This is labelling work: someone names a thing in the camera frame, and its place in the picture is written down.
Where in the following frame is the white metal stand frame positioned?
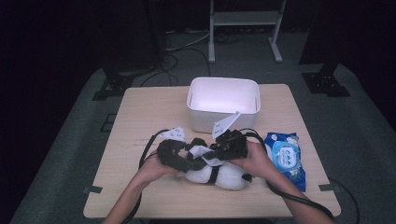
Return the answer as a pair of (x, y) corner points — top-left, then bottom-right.
(207, 0), (288, 64)

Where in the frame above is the blue wet wipes pack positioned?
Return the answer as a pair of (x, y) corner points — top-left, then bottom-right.
(264, 132), (307, 193)

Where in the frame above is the person's left hand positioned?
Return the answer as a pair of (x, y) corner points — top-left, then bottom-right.
(136, 150), (179, 185)

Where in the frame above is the grey tape strip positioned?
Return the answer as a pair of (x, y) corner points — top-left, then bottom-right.
(318, 183), (341, 192)
(83, 185), (103, 194)

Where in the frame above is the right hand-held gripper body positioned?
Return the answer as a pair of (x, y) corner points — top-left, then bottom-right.
(211, 111), (249, 161)

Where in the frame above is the white floor cable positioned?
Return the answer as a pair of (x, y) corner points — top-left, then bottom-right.
(164, 29), (213, 52)

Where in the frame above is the black floor cable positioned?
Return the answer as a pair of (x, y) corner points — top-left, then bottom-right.
(139, 46), (213, 88)

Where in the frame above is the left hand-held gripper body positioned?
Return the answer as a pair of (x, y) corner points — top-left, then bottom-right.
(156, 126), (191, 175)

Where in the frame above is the right hand-held gripper black cable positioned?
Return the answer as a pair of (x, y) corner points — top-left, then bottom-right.
(240, 128), (361, 224)

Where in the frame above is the black stand base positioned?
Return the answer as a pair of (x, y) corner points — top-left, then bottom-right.
(301, 62), (351, 98)
(92, 66), (134, 102)

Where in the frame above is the panda plush toy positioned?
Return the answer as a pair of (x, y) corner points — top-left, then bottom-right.
(177, 138), (254, 191)

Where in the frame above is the person's right hand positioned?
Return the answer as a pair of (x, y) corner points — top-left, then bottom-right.
(229, 141), (276, 182)

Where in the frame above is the white plastic bin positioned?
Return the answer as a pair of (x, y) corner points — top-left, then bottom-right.
(186, 77), (262, 136)

